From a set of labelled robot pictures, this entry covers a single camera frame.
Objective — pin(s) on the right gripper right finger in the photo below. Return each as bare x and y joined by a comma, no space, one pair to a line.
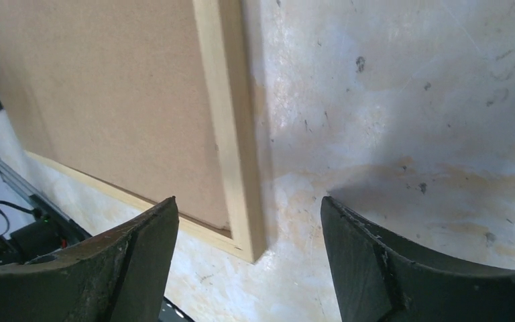
379,275

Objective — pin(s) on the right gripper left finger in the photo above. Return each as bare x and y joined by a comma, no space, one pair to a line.
88,275

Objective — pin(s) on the brown backing board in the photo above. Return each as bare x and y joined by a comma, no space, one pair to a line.
115,89

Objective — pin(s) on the light wooden picture frame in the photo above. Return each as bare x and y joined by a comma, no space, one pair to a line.
220,39

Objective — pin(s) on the aluminium rail front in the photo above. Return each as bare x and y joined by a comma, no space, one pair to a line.
45,209

